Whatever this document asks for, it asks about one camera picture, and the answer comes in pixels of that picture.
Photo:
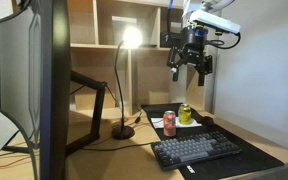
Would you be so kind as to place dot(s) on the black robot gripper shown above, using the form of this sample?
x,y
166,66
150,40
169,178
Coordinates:
x,y
189,50

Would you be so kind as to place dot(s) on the black inline lamp switch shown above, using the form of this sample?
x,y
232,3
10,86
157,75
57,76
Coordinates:
x,y
137,120

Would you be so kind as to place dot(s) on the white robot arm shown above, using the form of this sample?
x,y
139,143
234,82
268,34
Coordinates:
x,y
210,6

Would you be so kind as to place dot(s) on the black gooseneck desk lamp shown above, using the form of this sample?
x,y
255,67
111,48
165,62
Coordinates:
x,y
121,100

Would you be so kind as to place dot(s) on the black box on shelf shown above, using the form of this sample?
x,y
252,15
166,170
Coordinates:
x,y
170,39

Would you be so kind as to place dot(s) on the yellow soda can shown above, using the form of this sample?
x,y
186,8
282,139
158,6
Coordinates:
x,y
184,114

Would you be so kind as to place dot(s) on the red soda can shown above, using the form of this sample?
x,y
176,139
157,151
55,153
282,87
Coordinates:
x,y
169,124

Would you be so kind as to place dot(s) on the grey mechanical keyboard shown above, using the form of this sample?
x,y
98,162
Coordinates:
x,y
182,151

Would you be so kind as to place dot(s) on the wooden shelf unit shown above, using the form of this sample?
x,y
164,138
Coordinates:
x,y
118,41

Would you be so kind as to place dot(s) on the black desk mat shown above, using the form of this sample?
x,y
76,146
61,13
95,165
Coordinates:
x,y
250,159

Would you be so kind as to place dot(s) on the black curved computer monitor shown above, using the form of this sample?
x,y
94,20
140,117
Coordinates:
x,y
35,65

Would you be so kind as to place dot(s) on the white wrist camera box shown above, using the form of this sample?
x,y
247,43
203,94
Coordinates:
x,y
213,20

